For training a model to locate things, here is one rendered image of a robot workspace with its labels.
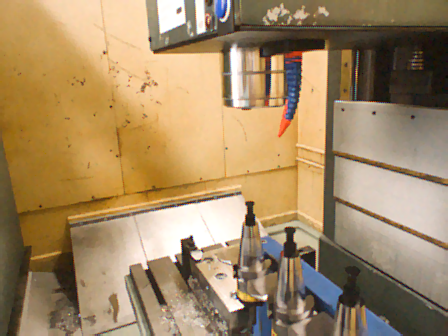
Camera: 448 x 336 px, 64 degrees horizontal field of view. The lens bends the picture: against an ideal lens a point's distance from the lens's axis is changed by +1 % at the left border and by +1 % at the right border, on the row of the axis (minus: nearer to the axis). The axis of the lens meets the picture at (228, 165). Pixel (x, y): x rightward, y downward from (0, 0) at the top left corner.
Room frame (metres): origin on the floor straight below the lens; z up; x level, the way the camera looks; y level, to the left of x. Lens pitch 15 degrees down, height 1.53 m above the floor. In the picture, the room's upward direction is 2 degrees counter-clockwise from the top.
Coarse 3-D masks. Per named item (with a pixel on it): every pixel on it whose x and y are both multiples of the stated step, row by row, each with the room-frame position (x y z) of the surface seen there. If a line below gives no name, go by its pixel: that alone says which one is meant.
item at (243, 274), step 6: (234, 258) 0.53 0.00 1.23; (234, 264) 0.52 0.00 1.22; (270, 264) 0.51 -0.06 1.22; (234, 270) 0.51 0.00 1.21; (240, 270) 0.50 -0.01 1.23; (246, 270) 0.50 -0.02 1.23; (252, 270) 0.50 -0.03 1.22; (258, 270) 0.49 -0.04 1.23; (264, 270) 0.50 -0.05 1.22; (234, 276) 0.51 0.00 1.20; (240, 276) 0.51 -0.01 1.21; (246, 276) 0.49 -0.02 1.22; (252, 276) 0.49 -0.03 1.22; (258, 276) 0.49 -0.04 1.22; (240, 282) 0.50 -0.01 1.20; (246, 282) 0.49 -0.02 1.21
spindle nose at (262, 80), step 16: (240, 48) 0.75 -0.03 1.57; (256, 48) 0.74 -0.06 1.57; (224, 64) 0.78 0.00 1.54; (240, 64) 0.75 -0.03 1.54; (256, 64) 0.74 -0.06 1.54; (272, 64) 0.74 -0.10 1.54; (224, 80) 0.78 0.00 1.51; (240, 80) 0.75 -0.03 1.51; (256, 80) 0.74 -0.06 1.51; (272, 80) 0.74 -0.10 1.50; (224, 96) 0.79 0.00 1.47; (240, 96) 0.75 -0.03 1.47; (256, 96) 0.74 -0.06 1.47; (272, 96) 0.74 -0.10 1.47
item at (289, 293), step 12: (288, 264) 0.41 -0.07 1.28; (300, 264) 0.41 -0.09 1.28; (288, 276) 0.41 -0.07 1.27; (300, 276) 0.41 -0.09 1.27; (276, 288) 0.42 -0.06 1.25; (288, 288) 0.40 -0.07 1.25; (300, 288) 0.41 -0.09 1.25; (276, 300) 0.41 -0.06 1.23; (288, 300) 0.40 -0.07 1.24; (300, 300) 0.40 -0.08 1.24
